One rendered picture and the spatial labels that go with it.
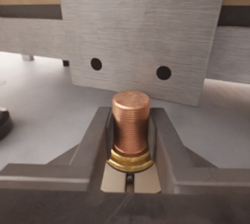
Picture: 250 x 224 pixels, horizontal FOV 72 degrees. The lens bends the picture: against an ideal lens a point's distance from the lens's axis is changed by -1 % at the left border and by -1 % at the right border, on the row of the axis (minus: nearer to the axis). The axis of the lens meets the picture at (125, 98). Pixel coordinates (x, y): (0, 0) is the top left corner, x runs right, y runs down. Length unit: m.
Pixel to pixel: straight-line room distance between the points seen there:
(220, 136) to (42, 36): 0.30
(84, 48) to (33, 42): 0.13
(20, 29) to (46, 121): 0.16
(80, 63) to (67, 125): 0.18
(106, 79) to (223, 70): 0.11
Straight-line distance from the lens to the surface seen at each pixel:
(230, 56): 0.19
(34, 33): 0.28
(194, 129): 0.32
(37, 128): 0.34
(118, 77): 0.15
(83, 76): 0.17
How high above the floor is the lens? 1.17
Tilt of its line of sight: 29 degrees up
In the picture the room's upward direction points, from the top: 180 degrees clockwise
